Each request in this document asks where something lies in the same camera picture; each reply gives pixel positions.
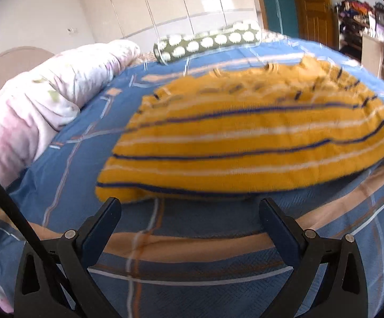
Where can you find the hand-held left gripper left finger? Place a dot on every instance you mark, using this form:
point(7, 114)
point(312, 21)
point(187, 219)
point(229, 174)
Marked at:
point(101, 226)

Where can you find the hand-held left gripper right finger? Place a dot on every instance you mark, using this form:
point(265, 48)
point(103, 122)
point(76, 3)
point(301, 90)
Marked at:
point(279, 228)

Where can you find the yellow striped knit sweater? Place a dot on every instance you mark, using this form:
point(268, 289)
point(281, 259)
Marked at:
point(245, 139)

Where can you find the blue patterned bed sheet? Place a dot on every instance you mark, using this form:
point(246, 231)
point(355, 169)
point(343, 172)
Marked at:
point(195, 271)

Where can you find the pink floral duvet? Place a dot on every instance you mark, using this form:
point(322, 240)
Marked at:
point(39, 106)

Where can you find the beige curved headboard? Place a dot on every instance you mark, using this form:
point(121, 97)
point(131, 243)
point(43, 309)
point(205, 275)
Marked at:
point(9, 63)

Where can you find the white side cabinet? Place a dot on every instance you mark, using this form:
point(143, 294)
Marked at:
point(374, 59)

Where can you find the green patterned bolster pillow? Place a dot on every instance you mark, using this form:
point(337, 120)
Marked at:
point(208, 41)

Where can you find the cluttered storage shelf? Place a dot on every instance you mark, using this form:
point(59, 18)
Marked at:
point(354, 23)

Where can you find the brown wooden door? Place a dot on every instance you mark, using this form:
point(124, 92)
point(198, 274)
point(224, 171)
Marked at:
point(314, 10)

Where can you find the teal door panel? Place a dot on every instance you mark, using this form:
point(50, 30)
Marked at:
point(278, 3)

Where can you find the white glossy wardrobe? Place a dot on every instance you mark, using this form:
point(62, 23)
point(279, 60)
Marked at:
point(165, 0)

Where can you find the white wall switch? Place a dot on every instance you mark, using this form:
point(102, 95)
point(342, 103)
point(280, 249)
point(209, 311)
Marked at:
point(72, 30)

